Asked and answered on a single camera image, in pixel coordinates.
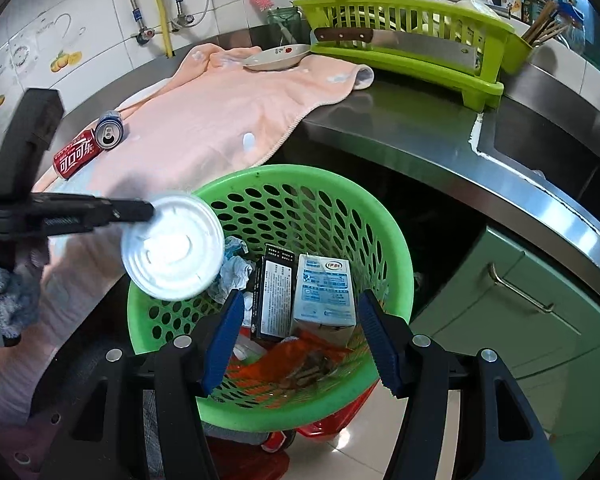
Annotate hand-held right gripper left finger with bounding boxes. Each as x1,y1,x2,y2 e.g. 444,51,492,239
37,290,246,480

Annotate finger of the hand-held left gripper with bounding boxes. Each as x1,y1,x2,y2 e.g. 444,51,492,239
30,195,155,237

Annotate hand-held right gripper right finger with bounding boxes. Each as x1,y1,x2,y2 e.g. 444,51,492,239
357,290,563,480

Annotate orange snack wrapper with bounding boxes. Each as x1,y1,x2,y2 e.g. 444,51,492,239
225,330,368,403

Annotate white plastic cup lid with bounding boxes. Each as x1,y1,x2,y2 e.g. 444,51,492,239
121,192,226,302

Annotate black rectangular box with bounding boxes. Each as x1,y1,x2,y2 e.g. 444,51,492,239
250,244,296,343

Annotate white tissue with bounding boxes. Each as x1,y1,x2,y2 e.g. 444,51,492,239
209,236,255,306

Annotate white milk carton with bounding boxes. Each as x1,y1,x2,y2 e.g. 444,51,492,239
290,254,357,348

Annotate green plastic basket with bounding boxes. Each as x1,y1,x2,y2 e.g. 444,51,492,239
126,164,415,433

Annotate red cola can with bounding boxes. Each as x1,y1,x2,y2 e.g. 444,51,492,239
53,129,103,180

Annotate blue drink can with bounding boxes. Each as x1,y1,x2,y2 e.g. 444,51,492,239
95,110,127,151

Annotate red plastic stool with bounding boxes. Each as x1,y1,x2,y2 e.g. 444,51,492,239
205,390,376,480

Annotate person's grey trousers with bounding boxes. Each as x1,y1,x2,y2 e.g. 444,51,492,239
142,390,281,480

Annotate green cabinet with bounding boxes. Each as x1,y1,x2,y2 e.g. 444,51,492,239
407,222,600,466

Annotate pink towel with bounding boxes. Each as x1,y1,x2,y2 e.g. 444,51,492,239
0,42,376,431

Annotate white floral plate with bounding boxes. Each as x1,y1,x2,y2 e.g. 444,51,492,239
242,44,312,72

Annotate steel sink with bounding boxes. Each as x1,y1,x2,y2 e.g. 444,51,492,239
475,105,600,201

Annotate green dish rack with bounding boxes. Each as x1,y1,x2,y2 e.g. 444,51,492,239
294,0,533,111

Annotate wooden chopsticks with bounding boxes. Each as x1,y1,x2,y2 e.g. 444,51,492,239
522,0,572,45

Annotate metal cabinet handle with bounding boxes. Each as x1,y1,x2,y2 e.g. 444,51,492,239
487,262,556,314

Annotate yellow hose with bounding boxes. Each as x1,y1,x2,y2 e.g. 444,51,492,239
150,0,176,59

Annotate wooden handled cleaver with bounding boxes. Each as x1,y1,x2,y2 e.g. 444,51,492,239
314,27,478,73

